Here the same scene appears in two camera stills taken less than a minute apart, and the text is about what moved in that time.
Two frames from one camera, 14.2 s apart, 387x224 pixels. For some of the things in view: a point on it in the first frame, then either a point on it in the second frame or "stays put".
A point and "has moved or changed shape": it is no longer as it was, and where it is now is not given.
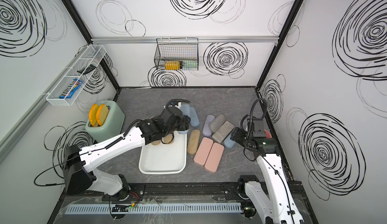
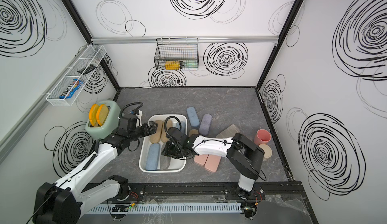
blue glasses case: (194, 119) stays put
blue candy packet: (72, 88) stays put
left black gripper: (185, 123) → (148, 132)
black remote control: (87, 69) stays put
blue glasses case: (229, 143) has moved or changed shape
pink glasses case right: (213, 161) stays put
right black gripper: (237, 133) → (168, 150)
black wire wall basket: (177, 54) stays put
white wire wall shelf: (64, 94) stays put
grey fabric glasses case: (217, 122) → (165, 161)
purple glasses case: (207, 130) has moved or changed shape
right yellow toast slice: (102, 114) stays put
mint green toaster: (113, 126) stays put
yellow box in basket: (172, 65) stays put
